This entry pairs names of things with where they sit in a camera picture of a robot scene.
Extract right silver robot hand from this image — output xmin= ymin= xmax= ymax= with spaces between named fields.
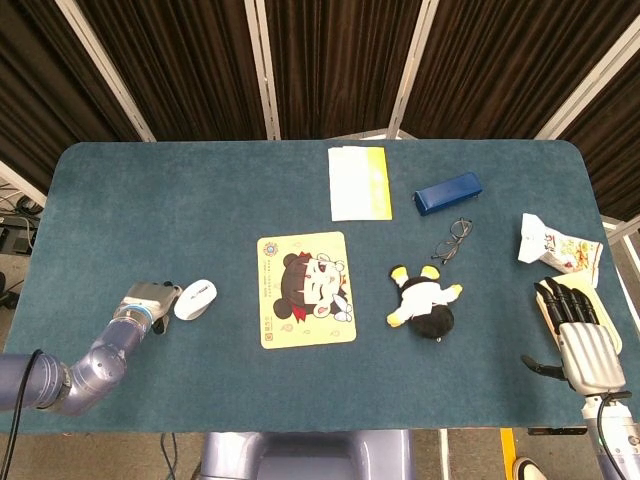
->
xmin=520 ymin=276 xmax=629 ymax=396

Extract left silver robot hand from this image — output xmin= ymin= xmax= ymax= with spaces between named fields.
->
xmin=122 ymin=281 xmax=185 ymax=336

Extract white computer mouse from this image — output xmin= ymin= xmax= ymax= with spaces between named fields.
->
xmin=173 ymin=279 xmax=218 ymax=321

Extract yellow cartoon mouse pad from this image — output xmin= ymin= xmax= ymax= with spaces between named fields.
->
xmin=256 ymin=230 xmax=360 ymax=351

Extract beige notebook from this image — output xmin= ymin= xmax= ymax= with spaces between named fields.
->
xmin=534 ymin=272 xmax=624 ymax=351

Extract blue velvet table cover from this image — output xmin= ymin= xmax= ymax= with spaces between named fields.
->
xmin=2 ymin=138 xmax=632 ymax=435

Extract white snack bag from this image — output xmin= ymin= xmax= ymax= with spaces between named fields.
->
xmin=517 ymin=212 xmax=605 ymax=289

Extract white shoe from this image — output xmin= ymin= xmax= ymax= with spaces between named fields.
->
xmin=514 ymin=455 xmax=551 ymax=480

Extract black floor equipment box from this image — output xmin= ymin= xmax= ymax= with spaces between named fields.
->
xmin=0 ymin=214 xmax=39 ymax=254

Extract black and white penguin plush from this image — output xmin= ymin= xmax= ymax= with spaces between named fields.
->
xmin=385 ymin=264 xmax=464 ymax=344

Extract black-rimmed eyeglasses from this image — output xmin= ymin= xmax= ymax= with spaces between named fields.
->
xmin=430 ymin=216 xmax=474 ymax=265

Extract brown folding screen panel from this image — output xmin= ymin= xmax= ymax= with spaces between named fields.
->
xmin=252 ymin=0 xmax=426 ymax=141
xmin=0 ymin=0 xmax=156 ymax=206
xmin=392 ymin=0 xmax=640 ymax=141
xmin=54 ymin=0 xmax=275 ymax=142
xmin=539 ymin=44 xmax=640 ymax=246

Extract blue glasses case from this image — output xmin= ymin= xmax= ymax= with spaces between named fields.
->
xmin=412 ymin=171 xmax=484 ymax=217

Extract grey-blue robot torso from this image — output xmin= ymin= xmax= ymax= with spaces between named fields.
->
xmin=198 ymin=429 xmax=416 ymax=480

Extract white and yellow notebook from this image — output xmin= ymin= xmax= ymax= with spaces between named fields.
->
xmin=327 ymin=145 xmax=394 ymax=223

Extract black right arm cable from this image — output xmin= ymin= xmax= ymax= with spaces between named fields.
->
xmin=597 ymin=392 xmax=632 ymax=480

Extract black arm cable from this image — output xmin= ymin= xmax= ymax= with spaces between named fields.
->
xmin=597 ymin=392 xmax=632 ymax=480
xmin=7 ymin=348 xmax=46 ymax=480

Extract black table bracket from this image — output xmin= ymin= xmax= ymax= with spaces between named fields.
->
xmin=527 ymin=425 xmax=589 ymax=436

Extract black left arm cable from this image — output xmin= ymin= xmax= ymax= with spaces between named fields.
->
xmin=7 ymin=348 xmax=46 ymax=480

